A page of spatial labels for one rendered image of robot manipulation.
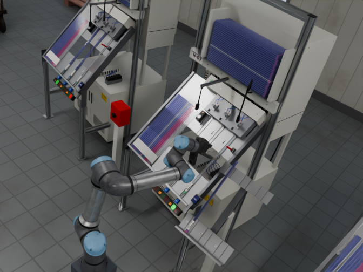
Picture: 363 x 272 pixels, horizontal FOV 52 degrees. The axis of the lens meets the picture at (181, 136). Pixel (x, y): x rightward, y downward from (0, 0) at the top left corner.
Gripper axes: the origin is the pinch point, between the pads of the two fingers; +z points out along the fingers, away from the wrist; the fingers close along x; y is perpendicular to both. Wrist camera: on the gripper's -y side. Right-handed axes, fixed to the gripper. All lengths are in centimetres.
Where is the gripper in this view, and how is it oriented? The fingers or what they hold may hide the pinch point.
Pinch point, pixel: (209, 153)
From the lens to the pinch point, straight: 228.5
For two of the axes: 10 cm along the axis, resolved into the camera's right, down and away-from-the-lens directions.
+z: 5.5, 1.7, 8.1
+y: 5.5, -8.1, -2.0
